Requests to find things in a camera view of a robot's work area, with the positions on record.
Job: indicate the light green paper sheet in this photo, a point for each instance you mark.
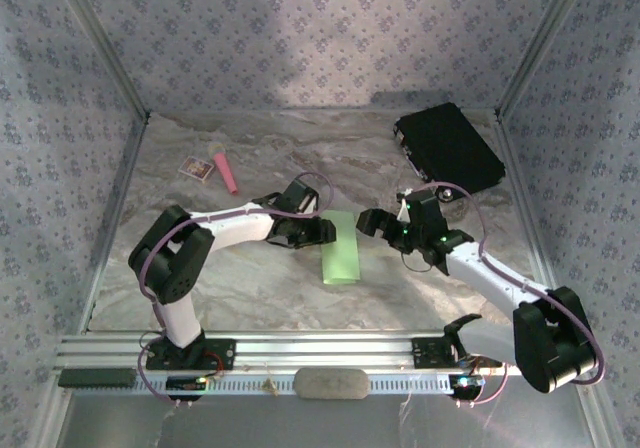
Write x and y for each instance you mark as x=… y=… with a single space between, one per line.
x=342 y=258

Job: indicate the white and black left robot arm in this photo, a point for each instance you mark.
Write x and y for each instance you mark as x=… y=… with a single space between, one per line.
x=235 y=225

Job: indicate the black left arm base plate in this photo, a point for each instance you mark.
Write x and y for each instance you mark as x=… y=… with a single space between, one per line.
x=220 y=355

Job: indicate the pink toy microphone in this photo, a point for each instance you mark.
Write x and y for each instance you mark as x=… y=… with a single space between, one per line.
x=225 y=170

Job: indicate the aluminium frame post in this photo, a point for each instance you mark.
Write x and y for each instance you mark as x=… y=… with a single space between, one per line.
x=541 y=43

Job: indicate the small printed card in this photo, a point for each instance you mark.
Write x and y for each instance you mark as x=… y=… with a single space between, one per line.
x=196 y=168

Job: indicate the long black bar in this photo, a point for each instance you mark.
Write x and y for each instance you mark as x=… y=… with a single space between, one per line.
x=95 y=378

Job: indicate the aluminium side frame rail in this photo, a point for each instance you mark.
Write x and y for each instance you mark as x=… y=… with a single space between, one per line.
x=116 y=218
x=522 y=193

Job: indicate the grey metal sheet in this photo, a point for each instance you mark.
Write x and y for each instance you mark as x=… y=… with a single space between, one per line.
x=320 y=423

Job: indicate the grey oval stone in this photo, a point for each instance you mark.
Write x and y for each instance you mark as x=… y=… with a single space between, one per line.
x=330 y=383

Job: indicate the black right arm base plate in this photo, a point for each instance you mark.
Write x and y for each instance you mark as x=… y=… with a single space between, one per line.
x=430 y=353

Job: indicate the aluminium mounting rail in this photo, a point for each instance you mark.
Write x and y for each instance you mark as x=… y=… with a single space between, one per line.
x=320 y=350

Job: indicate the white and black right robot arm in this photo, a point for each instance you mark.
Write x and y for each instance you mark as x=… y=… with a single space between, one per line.
x=500 y=280

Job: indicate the black hard case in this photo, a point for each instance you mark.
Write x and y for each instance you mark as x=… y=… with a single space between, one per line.
x=450 y=148

